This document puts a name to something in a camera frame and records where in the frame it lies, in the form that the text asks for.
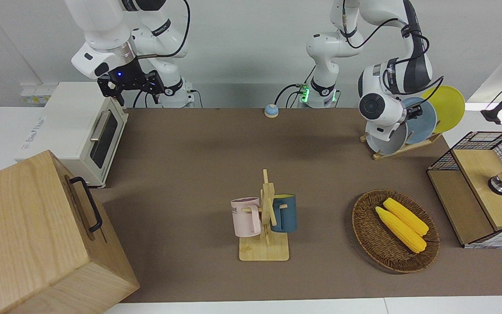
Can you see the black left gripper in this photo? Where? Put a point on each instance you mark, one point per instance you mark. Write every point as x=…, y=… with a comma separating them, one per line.
x=413, y=112

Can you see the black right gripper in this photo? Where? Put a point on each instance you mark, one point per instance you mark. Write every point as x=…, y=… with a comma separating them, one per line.
x=129, y=76

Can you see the gray plate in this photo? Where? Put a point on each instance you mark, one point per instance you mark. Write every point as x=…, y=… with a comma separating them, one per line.
x=390, y=146

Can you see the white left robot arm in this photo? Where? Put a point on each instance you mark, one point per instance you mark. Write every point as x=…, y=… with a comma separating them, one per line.
x=334, y=43

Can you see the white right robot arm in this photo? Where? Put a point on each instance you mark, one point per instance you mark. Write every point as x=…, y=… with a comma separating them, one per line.
x=103, y=26

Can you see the blue plate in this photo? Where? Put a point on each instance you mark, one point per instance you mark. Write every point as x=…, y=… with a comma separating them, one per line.
x=423, y=126

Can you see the wooden plate rack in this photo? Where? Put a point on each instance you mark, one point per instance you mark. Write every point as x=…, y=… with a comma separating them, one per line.
x=416, y=146

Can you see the yellow plate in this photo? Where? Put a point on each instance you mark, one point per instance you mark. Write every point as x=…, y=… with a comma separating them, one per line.
x=451, y=107

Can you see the white toaster oven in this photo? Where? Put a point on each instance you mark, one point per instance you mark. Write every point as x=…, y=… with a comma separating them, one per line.
x=70, y=117

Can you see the brown table mat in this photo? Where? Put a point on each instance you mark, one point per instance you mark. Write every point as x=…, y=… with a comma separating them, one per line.
x=190, y=165

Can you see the yellow corn cob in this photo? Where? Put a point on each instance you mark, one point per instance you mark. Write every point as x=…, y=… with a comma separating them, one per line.
x=408, y=217
x=399, y=230

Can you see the brown wicker basket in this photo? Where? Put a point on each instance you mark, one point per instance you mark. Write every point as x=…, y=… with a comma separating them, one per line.
x=377, y=244

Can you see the blue service bell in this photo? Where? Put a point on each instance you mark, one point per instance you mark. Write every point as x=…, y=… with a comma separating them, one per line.
x=271, y=111

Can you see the dark blue mug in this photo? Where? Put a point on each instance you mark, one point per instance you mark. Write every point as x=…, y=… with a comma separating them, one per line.
x=286, y=216

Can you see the pink mug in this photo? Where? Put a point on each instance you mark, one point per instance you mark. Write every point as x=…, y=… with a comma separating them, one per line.
x=245, y=218

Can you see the wooden box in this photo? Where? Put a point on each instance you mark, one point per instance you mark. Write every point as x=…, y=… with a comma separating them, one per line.
x=28, y=235

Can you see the wooden mug tree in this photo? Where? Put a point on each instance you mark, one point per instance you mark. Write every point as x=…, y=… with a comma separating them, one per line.
x=265, y=248

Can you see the white wall socket strip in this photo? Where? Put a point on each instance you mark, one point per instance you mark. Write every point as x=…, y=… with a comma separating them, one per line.
x=37, y=96

